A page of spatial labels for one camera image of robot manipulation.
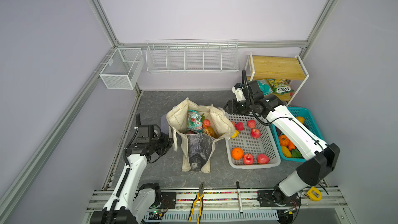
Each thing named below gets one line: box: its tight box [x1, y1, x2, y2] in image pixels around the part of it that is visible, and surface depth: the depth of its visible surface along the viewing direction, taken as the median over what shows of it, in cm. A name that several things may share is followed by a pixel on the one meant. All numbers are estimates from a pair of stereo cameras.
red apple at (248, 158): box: [242, 152, 255, 166], surface depth 83 cm
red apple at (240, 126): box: [235, 121, 245, 131], surface depth 97 cm
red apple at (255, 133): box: [250, 128, 261, 139], surface depth 93 cm
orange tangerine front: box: [231, 147, 245, 161], surface depth 85 cm
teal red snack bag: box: [187, 109, 203, 133], surface depth 88 cm
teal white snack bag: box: [256, 79, 274, 96], surface depth 98 cm
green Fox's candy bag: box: [266, 78, 296, 95], surface depth 99 cm
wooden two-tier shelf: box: [245, 51, 310, 105], surface depth 89 cm
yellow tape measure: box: [306, 186, 323, 202], surface depth 75 cm
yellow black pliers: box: [187, 181, 205, 224], surface depth 75 cm
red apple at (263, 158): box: [257, 153, 270, 165], surface depth 82 cm
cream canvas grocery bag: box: [166, 97, 236, 173], surface depth 82 cm
